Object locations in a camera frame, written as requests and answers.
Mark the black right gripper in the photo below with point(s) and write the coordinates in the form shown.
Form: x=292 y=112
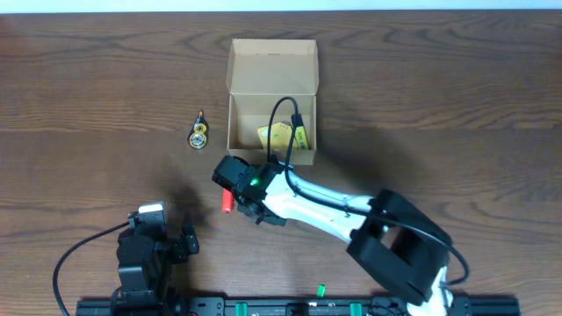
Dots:
x=280 y=222

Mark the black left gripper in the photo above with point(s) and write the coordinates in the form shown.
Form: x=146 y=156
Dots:
x=183 y=248

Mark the yellow highlighter with blue cap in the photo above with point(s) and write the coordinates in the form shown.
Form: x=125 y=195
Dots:
x=300 y=138

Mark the cardboard box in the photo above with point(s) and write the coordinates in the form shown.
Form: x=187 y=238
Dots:
x=259 y=73

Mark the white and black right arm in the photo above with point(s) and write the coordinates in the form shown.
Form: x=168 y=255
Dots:
x=393 y=241

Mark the red marker pen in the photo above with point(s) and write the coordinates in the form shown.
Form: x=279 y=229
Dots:
x=227 y=201

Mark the small green clip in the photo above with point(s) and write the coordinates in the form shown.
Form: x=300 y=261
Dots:
x=320 y=291

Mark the black aluminium mounting rail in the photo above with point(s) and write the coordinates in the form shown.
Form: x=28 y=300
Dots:
x=217 y=306

